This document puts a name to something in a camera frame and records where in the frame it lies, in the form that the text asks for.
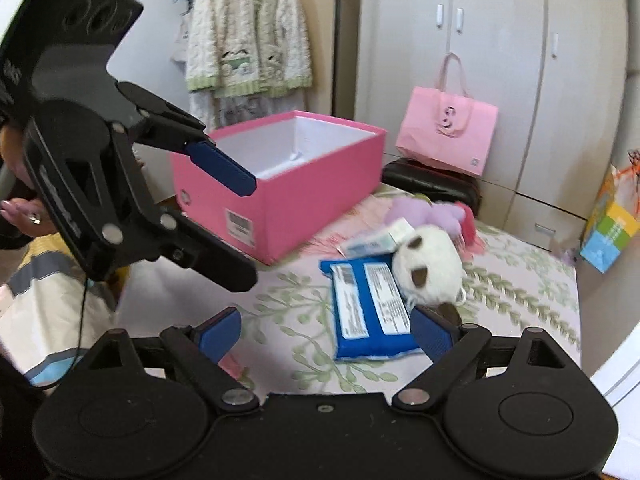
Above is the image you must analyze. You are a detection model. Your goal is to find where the white wardrobe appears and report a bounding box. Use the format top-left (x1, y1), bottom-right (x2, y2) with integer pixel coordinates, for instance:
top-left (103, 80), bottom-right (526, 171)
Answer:
top-left (352, 0), bottom-right (631, 256)

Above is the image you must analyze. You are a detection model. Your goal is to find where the black suitcase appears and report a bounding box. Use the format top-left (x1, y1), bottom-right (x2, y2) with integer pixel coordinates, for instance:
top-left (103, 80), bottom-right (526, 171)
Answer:
top-left (382, 158), bottom-right (483, 218)

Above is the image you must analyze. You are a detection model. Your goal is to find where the person's left hand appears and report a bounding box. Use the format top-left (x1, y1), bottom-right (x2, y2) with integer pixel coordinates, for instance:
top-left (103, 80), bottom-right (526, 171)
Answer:
top-left (0, 125), bottom-right (58, 238)

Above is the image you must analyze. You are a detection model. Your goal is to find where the small white box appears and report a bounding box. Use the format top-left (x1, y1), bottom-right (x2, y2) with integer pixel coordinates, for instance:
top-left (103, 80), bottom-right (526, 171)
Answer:
top-left (387, 217), bottom-right (416, 246)

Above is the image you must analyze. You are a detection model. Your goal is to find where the cream knit cardigan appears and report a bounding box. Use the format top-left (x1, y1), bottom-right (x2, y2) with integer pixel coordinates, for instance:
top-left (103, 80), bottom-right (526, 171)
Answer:
top-left (185, 0), bottom-right (315, 98)

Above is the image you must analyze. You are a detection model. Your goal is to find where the purple plush toy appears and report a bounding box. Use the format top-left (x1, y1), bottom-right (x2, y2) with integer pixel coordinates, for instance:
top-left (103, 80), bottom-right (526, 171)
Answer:
top-left (382, 197), bottom-right (473, 241)

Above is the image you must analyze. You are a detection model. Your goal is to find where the black cable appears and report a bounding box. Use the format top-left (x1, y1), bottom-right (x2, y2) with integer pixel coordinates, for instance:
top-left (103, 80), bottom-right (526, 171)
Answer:
top-left (70, 277), bottom-right (98, 361)

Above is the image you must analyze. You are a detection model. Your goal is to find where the person's striped top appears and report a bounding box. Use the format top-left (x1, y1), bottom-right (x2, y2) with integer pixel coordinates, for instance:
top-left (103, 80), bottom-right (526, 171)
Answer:
top-left (0, 234), bottom-right (123, 392)

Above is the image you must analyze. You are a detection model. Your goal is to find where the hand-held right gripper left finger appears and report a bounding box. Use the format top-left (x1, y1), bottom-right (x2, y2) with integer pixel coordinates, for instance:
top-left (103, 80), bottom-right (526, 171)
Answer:
top-left (82, 306), bottom-right (260, 413)

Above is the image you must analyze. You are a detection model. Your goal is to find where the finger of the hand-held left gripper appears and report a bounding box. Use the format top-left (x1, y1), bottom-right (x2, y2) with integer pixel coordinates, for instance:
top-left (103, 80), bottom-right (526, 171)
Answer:
top-left (149, 206), bottom-right (259, 293)
top-left (117, 80), bottom-right (257, 197)

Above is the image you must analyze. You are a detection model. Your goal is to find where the blue wet wipes pack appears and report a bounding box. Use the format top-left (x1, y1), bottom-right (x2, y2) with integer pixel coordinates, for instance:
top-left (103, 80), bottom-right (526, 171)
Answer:
top-left (320, 255), bottom-right (426, 361)

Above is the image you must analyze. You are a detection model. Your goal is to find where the white door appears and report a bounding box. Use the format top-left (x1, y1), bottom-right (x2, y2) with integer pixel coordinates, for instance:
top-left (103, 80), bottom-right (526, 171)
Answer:
top-left (587, 327), bottom-right (640, 476)

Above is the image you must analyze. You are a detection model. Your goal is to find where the floral bed sheet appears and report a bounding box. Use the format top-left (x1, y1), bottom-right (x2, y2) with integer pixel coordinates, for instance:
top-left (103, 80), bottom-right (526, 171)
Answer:
top-left (115, 180), bottom-right (583, 396)

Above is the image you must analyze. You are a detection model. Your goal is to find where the colourful gift bag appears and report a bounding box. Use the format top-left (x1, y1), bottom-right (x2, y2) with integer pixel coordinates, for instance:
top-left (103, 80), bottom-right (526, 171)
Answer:
top-left (580, 150), bottom-right (640, 274)

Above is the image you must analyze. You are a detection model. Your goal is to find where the white printed garment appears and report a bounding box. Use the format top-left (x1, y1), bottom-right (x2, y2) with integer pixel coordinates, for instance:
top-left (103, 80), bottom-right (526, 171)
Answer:
top-left (190, 85), bottom-right (301, 132)

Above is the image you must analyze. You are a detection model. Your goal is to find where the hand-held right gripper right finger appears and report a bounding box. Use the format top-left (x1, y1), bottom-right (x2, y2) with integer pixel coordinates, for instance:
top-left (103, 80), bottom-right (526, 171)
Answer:
top-left (392, 304), bottom-right (581, 413)

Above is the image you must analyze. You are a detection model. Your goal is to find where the light blue tissue pack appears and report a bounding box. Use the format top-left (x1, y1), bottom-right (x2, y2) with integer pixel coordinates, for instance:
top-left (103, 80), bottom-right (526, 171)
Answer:
top-left (337, 236), bottom-right (401, 259)

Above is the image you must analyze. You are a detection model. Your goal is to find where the panda plush toy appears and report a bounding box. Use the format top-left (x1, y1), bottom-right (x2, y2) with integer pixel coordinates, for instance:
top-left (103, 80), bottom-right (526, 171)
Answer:
top-left (391, 224), bottom-right (466, 326)

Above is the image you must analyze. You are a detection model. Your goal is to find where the pink paper bag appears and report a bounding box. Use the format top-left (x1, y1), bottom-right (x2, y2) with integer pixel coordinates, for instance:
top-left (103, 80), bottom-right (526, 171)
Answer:
top-left (395, 52), bottom-right (499, 177)

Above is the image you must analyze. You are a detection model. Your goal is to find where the pink cardboard box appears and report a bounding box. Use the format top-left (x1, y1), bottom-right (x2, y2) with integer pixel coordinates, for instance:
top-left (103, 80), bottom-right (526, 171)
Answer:
top-left (170, 110), bottom-right (388, 267)

